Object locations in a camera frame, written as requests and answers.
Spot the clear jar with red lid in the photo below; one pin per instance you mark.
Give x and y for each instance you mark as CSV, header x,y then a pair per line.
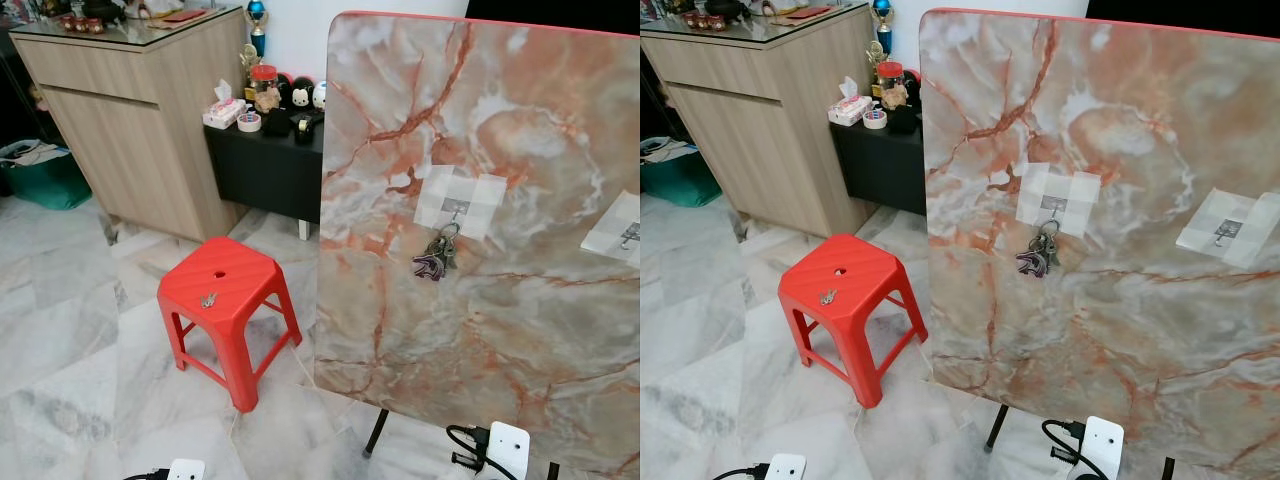
x,y
890,80
265,85

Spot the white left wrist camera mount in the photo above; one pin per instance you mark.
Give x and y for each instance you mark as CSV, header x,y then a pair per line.
x,y
785,468
185,470

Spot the red plastic stool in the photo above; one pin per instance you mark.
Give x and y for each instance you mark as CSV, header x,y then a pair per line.
x,y
880,275
255,275

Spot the black television screen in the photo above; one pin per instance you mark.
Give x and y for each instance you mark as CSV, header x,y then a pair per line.
x,y
1180,10
550,8

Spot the black low console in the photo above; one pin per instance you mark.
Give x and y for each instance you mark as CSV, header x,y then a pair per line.
x,y
880,170
265,175

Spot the green bag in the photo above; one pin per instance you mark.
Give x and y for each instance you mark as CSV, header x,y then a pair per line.
x,y
45,180
680,175

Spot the black tape dispenser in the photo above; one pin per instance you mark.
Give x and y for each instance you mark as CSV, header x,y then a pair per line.
x,y
305,125

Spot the gold trophy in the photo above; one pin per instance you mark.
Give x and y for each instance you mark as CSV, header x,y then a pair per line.
x,y
875,55
249,60

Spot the white tape roll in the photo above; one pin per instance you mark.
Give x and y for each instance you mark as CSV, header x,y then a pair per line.
x,y
249,122
875,120

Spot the white round toy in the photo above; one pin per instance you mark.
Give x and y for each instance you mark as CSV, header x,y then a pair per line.
x,y
319,95

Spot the key bunch with purple fob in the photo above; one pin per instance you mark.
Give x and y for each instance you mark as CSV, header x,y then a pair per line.
x,y
437,258
1038,255

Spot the clear adhesive wall hook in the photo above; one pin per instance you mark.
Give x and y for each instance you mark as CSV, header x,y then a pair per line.
x,y
458,200
620,230
1057,195
1228,230

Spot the blue ball trophy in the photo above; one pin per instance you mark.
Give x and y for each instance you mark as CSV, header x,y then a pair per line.
x,y
257,15
882,15

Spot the black round mouse toy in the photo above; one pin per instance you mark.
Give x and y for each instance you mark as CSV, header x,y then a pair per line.
x,y
912,84
298,95

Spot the light wooden cabinet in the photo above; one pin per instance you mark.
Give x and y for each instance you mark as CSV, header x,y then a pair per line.
x,y
750,150
120,150

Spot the small silver key bunch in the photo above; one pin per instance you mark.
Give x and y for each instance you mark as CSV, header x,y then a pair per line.
x,y
828,297
208,298

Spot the black pouch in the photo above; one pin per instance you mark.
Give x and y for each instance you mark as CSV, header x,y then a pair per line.
x,y
903,120
275,122

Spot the pink white tissue pack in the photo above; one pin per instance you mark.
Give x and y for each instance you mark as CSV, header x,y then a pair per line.
x,y
225,108
850,105

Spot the red packet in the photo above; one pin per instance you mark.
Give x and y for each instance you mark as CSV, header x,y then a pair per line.
x,y
808,12
183,15

